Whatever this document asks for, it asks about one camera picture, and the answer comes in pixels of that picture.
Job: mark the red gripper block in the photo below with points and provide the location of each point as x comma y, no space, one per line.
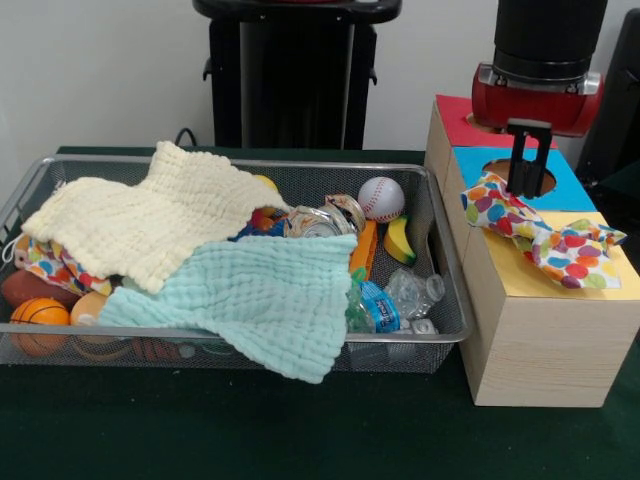
540,107

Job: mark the colourful dotted cloth bag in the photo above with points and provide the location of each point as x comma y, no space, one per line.
607,234
500,212
55,267

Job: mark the cream waffle cloth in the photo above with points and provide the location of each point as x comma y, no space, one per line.
150,220

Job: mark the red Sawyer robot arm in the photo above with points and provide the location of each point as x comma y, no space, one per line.
545,35

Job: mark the wooden box with three holes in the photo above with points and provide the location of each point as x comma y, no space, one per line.
540,350

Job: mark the dark green table cloth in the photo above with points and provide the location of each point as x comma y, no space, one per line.
200,430
625,182

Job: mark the black upright panel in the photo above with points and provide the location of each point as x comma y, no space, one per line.
620,100

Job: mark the white baseball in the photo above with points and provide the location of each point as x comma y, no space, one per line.
382,199

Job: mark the yellow foam banana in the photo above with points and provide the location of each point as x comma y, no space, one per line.
397,242

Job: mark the clear crushed bottle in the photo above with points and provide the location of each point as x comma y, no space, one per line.
412,295

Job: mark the crushed printed can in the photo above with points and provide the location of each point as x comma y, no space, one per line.
350,207

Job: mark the orange toy carrot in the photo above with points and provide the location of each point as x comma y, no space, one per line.
364,250

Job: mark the crushed bottle with blue label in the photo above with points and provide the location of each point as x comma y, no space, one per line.
380,305

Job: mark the crushed silver can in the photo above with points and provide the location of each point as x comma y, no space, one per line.
312,227

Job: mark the mint waffle cloth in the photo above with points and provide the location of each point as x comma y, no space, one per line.
250,300

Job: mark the peach foam ball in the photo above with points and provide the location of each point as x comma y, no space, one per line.
87,305

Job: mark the small orange basketball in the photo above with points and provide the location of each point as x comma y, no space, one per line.
39,315

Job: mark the small brown football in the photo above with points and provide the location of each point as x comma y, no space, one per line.
30,287

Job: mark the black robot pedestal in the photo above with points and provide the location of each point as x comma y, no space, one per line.
290,100

